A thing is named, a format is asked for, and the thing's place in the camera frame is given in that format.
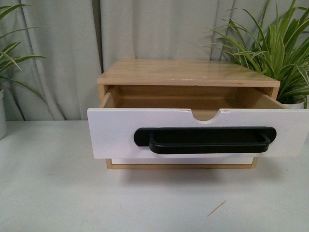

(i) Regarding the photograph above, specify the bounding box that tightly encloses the white drawer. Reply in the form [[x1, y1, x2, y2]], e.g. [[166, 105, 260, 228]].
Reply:
[[112, 158, 253, 165], [87, 85, 309, 159]]

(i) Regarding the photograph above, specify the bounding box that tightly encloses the grey curtain backdrop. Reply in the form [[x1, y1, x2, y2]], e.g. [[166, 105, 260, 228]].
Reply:
[[0, 0, 309, 121]]

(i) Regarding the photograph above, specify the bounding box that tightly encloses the small wooden splinter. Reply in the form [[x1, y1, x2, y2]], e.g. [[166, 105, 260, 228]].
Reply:
[[207, 200, 226, 217]]

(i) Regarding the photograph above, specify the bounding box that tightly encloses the right green spider plant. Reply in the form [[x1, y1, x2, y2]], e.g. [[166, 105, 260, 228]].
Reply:
[[211, 0, 309, 109]]

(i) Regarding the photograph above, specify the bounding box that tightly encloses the green spider plant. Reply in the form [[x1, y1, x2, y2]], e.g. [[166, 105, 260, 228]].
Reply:
[[0, 3, 49, 111], [211, 0, 309, 109]]

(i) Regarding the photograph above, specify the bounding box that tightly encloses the right white plant pot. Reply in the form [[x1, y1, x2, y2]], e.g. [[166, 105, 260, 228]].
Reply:
[[284, 101, 306, 109]]

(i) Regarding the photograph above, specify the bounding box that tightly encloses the white plant pot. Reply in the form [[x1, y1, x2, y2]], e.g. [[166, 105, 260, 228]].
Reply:
[[284, 101, 306, 109], [0, 87, 7, 139]]

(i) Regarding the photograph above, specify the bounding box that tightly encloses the left white plant pot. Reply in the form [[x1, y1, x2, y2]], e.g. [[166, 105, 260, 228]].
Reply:
[[0, 87, 7, 139]]

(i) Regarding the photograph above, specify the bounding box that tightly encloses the left green spider plant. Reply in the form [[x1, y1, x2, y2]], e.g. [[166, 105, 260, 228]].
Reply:
[[0, 3, 49, 111]]

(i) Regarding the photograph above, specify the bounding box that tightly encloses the black drawer handle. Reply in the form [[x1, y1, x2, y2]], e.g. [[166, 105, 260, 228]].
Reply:
[[134, 127, 277, 155]]

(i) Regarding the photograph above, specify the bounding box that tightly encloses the wooden two-drawer cabinet frame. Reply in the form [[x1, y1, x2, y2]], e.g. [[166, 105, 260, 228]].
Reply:
[[98, 59, 280, 169]]

